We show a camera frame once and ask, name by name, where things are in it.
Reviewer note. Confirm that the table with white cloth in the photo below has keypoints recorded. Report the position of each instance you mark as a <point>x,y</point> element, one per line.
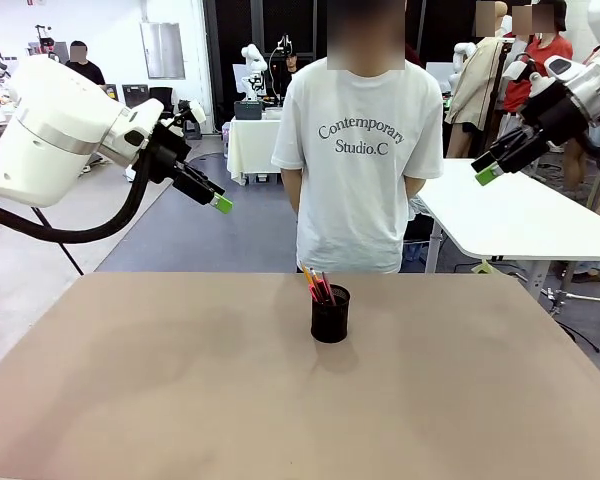
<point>252,150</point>

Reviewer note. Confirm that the metal light stand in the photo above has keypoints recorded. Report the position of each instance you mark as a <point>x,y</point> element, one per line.
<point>557,300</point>

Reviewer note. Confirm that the orange pencil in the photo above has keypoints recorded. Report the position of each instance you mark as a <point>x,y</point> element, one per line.
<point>307,275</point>

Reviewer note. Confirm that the grey wall panel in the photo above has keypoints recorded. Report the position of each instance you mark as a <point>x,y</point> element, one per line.
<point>162,50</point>

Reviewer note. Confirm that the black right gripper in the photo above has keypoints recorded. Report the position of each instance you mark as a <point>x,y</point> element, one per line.
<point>555,115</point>

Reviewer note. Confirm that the dark red pen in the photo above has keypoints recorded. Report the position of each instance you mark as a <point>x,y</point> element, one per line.
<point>329,291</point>

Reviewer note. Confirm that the person in white t-shirt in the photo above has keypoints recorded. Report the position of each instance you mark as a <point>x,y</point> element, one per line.
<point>350,200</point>

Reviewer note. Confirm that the white robot arm by mannequins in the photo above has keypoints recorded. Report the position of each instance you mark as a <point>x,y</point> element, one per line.
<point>462,50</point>

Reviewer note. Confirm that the small white background robot arm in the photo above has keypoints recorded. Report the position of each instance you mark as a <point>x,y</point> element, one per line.
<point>252,55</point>

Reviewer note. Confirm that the black tripod leg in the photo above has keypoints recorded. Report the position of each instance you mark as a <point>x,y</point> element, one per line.
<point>72,261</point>

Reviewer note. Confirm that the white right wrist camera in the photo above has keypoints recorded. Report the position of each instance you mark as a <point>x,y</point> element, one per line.
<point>517,70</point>

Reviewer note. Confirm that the person's left forearm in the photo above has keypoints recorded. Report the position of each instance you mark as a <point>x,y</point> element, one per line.
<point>412,184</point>

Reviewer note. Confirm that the black stool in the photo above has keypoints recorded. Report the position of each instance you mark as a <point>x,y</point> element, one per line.
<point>192,132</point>

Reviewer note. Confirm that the person in black shirt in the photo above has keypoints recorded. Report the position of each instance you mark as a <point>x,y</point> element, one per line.
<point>87,70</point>

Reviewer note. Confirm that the mannequin in red t-shirt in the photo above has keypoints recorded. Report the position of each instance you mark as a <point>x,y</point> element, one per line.
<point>555,47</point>

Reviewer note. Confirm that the yellow-green tag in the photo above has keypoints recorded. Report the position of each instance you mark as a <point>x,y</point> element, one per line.
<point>484,267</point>

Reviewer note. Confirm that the dark grey case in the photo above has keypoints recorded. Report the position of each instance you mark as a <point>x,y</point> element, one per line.
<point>134,94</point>

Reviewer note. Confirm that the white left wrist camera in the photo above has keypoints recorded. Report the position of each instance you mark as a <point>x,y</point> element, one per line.
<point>196,111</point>

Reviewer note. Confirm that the black box with green light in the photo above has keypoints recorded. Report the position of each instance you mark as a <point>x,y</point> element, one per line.
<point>247,111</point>

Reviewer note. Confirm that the person's right forearm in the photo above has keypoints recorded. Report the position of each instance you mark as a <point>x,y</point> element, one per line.
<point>291,187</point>

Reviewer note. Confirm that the seated person in black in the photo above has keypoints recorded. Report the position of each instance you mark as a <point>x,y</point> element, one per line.
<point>292,62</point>

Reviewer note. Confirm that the clear plastic bag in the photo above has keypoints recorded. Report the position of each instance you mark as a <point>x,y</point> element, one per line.
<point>420,210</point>

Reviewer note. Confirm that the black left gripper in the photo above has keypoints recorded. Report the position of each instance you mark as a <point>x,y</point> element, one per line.
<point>172,160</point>

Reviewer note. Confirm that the white board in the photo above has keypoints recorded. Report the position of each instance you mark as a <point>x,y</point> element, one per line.
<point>446,75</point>

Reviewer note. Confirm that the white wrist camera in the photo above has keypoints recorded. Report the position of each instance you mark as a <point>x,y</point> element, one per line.
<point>196,111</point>
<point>517,70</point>

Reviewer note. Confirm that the black office chair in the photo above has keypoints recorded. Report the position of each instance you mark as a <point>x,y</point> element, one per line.
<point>161,95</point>

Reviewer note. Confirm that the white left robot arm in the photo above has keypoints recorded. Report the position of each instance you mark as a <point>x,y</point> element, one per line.
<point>55,130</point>

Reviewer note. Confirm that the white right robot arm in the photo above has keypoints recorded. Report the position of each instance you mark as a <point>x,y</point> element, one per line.
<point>592,75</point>

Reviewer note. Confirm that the black mesh pen holder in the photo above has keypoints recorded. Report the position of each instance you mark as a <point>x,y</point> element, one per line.
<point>330,322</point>

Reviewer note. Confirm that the black marker with red cap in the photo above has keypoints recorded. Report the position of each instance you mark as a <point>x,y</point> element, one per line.
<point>320,291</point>

